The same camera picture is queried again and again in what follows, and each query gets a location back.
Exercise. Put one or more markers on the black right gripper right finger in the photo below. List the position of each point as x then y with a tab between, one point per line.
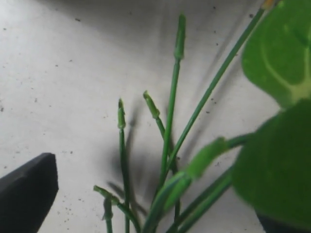
272	226

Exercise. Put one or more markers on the red artificial flower stem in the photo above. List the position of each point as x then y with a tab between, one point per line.
270	168

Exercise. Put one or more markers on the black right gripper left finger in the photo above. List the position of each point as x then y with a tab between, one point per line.
27	194

